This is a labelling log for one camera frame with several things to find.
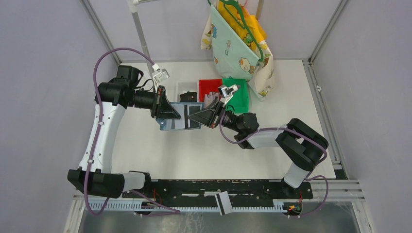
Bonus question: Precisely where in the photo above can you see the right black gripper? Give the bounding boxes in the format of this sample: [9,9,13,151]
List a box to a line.
[188,100,242,133]

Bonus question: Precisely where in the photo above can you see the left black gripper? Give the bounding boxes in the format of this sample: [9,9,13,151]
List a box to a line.
[128,85,181,120]

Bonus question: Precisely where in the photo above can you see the black card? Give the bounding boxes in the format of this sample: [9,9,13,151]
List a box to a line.
[184,102,204,130]

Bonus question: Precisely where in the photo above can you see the blue card holder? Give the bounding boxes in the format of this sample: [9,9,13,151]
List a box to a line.
[155,101,205,132]

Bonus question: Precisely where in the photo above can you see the white magnetic stripe card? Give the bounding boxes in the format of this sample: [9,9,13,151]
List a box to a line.
[215,191,234,216]

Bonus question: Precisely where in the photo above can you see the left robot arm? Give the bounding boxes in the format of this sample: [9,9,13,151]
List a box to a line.
[67,64,181,199]

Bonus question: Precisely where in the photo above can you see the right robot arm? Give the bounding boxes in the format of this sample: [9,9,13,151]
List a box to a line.
[188,100,329,198]

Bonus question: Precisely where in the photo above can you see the credit cards in red bin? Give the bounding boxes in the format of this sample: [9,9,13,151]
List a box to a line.
[204,92,220,107]

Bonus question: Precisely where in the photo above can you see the black cards in white bin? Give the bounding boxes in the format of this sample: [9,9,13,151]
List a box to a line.
[179,91,198,102]

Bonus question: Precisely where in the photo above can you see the white plastic bin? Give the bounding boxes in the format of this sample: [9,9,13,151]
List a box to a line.
[175,81,199,102]

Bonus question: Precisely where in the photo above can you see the red plastic bin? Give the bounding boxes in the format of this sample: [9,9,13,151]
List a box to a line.
[198,79,223,107]

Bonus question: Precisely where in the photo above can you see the green plastic bin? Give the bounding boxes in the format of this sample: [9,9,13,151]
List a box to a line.
[223,78,249,114]

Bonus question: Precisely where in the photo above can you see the mint cartoon print cloth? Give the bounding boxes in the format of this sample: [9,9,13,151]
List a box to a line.
[200,5,275,101]

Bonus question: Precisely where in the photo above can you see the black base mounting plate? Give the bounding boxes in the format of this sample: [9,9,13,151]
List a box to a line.
[140,179,313,207]

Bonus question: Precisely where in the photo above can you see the green clothes hanger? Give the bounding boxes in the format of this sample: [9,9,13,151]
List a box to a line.
[208,0,267,62]

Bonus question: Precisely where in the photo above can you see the yellow garment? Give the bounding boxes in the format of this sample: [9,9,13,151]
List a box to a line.
[216,1,268,51]

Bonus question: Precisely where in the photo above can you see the white clothes rack stand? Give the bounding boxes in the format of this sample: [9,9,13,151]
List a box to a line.
[127,0,158,90]

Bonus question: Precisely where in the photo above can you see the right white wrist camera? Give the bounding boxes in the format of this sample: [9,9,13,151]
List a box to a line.
[218,84,240,107]

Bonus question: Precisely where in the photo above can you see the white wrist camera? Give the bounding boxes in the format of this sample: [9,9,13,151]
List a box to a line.
[218,84,240,107]
[152,64,170,91]

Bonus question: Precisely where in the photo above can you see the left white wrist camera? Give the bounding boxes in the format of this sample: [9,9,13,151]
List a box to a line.
[152,64,170,91]

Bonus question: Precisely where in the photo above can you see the white slotted cable duct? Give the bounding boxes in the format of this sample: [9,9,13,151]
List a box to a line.
[89,200,287,213]

